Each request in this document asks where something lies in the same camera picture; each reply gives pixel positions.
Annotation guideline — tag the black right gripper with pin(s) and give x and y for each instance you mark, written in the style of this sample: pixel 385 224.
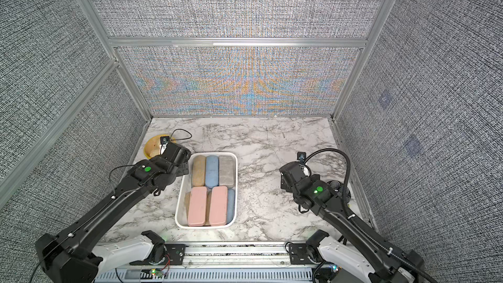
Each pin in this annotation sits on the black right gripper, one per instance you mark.
pixel 284 184

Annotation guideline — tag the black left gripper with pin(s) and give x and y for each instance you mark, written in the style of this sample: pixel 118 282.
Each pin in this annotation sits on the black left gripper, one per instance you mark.
pixel 185 168

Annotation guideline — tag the tan glasses case front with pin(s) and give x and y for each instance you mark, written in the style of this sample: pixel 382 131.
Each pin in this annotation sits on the tan glasses case front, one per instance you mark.
pixel 199 171

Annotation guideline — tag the tan glasses case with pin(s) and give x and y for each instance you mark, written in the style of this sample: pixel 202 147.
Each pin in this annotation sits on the tan glasses case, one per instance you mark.
pixel 187 202
pixel 199 171
pixel 208 205

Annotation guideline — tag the pink glasses case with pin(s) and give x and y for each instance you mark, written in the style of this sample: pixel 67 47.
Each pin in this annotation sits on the pink glasses case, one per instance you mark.
pixel 218 206
pixel 196 212

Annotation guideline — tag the grey rectangular glasses case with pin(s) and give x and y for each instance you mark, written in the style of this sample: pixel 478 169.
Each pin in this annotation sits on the grey rectangular glasses case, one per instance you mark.
pixel 227 171

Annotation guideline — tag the tan glasses case back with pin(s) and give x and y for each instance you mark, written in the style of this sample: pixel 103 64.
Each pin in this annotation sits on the tan glasses case back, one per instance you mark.
pixel 208 205

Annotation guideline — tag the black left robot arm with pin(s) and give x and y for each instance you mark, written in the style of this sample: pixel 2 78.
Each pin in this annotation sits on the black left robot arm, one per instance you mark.
pixel 74 254

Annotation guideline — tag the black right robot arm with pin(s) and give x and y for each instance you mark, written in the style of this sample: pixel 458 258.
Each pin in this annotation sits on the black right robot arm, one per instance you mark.
pixel 372 258

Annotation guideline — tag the white plastic storage tray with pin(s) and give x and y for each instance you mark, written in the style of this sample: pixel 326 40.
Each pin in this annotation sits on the white plastic storage tray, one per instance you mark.
pixel 186 186

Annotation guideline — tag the yellow bamboo steamer basket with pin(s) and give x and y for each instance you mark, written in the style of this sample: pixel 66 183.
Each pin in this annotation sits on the yellow bamboo steamer basket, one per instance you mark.
pixel 153 146

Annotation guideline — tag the dark round object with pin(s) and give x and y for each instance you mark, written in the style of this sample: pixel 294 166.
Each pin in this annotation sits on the dark round object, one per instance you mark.
pixel 334 184

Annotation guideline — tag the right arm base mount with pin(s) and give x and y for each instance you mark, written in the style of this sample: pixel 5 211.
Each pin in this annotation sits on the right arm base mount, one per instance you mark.
pixel 303 253

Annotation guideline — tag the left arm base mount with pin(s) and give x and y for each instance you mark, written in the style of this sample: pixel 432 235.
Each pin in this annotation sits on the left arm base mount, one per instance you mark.
pixel 170 254

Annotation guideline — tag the aluminium front rail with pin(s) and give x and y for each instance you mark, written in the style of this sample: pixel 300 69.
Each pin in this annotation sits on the aluminium front rail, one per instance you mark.
pixel 199 254

